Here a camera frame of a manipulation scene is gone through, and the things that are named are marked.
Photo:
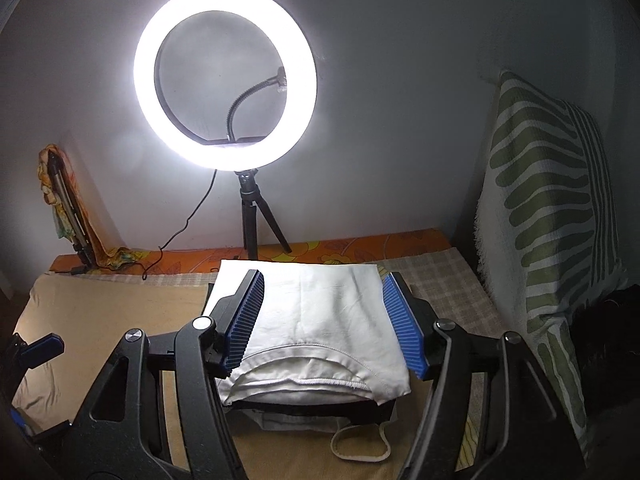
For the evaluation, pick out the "dark clothes pile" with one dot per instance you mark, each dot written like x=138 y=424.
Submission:
x=610 y=360

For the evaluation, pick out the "checked beige bed sheet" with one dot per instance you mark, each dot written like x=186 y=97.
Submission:
x=445 y=280

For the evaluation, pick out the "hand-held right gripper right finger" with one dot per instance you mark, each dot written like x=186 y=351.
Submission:
x=405 y=330

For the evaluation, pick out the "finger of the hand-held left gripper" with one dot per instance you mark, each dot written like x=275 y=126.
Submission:
x=17 y=420
x=42 y=349

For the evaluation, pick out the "beige blanket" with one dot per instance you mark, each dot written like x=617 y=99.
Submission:
x=125 y=305

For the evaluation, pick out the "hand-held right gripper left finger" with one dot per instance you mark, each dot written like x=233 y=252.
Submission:
x=245 y=315

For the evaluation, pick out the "leaning board with floral cloth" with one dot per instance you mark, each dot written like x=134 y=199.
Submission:
x=115 y=257

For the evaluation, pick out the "folded black silver tripod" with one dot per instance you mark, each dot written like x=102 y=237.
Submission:
x=65 y=200

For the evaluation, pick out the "white t-shirt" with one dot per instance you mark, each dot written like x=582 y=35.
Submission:
x=320 y=320

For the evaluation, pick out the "green striped white pillow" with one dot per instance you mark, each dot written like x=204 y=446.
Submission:
x=545 y=185

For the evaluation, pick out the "orange floral mattress sheet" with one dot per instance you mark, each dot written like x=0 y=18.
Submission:
x=325 y=250

